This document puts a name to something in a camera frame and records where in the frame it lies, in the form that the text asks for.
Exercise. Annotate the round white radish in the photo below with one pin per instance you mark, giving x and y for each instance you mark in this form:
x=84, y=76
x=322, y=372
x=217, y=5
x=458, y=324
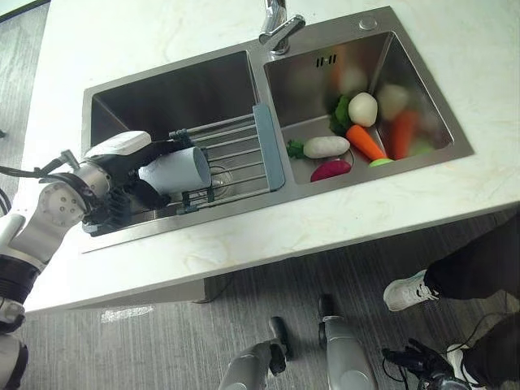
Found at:
x=362, y=109

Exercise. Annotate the person's white shoe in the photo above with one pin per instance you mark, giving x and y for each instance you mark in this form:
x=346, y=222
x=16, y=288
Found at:
x=410, y=292
x=458, y=361

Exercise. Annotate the round sink drain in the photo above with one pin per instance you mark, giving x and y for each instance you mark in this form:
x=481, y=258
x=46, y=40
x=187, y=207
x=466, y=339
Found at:
x=222, y=177

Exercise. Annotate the red beet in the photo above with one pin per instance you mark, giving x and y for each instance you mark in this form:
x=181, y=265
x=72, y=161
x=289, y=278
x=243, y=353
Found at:
x=330, y=170

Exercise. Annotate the person's leg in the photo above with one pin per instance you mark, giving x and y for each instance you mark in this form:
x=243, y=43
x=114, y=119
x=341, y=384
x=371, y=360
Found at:
x=495, y=357
x=479, y=260

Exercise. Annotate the round steel sink cap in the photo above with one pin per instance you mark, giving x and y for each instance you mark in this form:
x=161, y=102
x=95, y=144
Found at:
x=367, y=22

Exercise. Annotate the green lettuce leaf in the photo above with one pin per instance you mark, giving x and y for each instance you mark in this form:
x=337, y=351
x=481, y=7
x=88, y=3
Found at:
x=341, y=115

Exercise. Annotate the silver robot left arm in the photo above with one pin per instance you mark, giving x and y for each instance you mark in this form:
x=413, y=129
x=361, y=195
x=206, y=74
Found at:
x=48, y=211

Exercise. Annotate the white ceramic cup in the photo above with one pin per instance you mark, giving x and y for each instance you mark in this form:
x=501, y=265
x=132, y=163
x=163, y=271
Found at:
x=174, y=170

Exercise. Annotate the silver robot left leg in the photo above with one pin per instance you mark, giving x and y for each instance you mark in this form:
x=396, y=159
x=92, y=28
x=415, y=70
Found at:
x=256, y=361

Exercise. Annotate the long white radish green leaves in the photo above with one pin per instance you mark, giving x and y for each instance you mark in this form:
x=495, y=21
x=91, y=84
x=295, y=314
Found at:
x=325, y=147

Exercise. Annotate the chrome faucet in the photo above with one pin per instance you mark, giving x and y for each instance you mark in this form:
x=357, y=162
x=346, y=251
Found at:
x=280, y=28

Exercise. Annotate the stainless steel double sink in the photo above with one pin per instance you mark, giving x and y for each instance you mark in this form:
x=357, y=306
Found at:
x=227, y=85

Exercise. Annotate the orange carrot green top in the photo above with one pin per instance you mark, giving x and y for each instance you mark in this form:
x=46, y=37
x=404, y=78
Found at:
x=365, y=144

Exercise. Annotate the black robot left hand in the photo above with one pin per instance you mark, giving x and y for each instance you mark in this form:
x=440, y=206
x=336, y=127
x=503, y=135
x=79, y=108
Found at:
x=122, y=144

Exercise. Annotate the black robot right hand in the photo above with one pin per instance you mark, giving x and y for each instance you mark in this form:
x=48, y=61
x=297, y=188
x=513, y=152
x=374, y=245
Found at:
x=422, y=363

